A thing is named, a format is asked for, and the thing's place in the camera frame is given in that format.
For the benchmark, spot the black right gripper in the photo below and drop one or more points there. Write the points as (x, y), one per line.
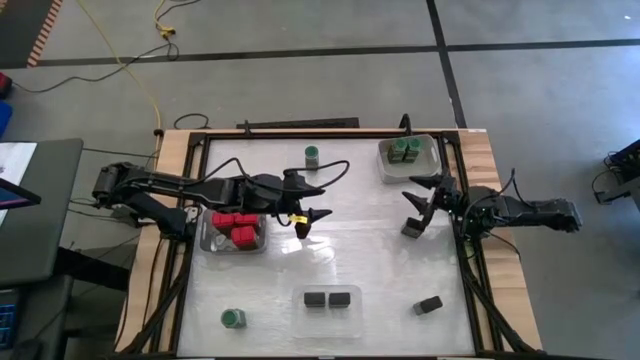
(448, 200)

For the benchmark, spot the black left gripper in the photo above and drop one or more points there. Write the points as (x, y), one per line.
(265, 192)

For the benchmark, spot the black pepper tin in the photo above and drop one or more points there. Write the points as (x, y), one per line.
(427, 305)
(339, 299)
(314, 299)
(410, 231)

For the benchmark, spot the green lid spice jar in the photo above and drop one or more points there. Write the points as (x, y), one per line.
(413, 149)
(233, 318)
(398, 150)
(311, 155)

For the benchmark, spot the red block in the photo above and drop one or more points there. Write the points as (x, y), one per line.
(222, 220)
(247, 219)
(245, 237)

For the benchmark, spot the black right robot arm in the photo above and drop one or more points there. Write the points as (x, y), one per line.
(540, 212)

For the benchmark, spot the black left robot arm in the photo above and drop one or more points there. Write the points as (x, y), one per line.
(150, 182)

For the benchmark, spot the yellow tag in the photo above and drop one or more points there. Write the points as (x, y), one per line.
(298, 218)

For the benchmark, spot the black clamp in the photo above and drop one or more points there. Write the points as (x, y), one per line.
(405, 124)

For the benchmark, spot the black flat bar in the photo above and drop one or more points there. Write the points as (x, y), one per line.
(300, 123)

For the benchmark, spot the white table cover sheet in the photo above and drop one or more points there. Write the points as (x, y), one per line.
(260, 290)

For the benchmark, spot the smoky grey plastic bin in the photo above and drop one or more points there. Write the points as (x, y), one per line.
(215, 242)

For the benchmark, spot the clear plastic bin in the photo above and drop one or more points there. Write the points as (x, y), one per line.
(327, 325)

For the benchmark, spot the small black knob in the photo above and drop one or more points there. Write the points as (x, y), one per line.
(159, 132)

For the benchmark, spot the grey desk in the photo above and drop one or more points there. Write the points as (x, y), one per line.
(50, 200)

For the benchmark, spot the tablet screen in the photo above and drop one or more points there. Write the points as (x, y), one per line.
(12, 197)

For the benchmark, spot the white paper sheet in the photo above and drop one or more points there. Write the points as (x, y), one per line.
(15, 160)

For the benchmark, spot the blue object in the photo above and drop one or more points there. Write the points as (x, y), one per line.
(5, 117)

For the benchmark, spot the backlit keyboard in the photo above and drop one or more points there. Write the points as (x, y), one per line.
(7, 320)

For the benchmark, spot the red object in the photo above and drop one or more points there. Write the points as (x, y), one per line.
(4, 84)

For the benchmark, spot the dark mat with orange edge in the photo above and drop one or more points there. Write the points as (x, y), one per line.
(25, 25)

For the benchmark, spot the black metal table frame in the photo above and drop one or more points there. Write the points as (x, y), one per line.
(325, 135)

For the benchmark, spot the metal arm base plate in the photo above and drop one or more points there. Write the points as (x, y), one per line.
(192, 215)

